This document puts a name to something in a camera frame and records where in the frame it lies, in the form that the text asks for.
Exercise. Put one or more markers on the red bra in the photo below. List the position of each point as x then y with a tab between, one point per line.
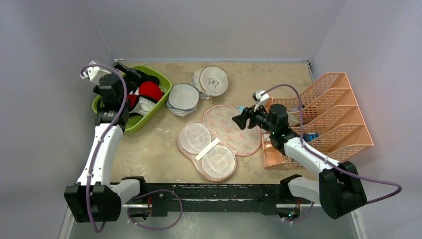
147	90

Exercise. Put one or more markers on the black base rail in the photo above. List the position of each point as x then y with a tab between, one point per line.
266	199

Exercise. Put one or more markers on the blue toothbrush blister pack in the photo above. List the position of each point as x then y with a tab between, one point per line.
240	108

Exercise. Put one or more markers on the floral mesh laundry bag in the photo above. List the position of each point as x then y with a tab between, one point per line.
214	144

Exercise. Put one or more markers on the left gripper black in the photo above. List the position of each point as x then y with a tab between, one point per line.
130	77

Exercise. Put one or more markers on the grey box in organizer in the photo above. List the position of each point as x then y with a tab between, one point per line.
293	120

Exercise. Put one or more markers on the black garment in bin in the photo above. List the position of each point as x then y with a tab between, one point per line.
143	77

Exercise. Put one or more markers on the white round mesh laundry bag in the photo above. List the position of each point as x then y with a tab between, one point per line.
183	99

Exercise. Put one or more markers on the blue can in organizer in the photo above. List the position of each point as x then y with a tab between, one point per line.
308	137

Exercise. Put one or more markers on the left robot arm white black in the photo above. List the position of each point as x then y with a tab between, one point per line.
93	199

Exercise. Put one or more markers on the white cloth in bin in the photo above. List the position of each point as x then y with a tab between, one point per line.
141	106

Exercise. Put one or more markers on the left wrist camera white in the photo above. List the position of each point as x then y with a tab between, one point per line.
94	73

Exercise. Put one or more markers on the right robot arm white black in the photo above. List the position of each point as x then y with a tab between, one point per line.
338	189

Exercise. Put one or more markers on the beige glasses print laundry bag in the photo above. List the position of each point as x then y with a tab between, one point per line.
211	81

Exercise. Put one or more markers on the green plastic bin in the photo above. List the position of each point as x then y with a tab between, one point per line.
158	102

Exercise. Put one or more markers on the orange plastic file organizer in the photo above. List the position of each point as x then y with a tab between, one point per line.
329	107

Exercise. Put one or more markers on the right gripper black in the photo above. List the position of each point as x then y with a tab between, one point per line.
247	116

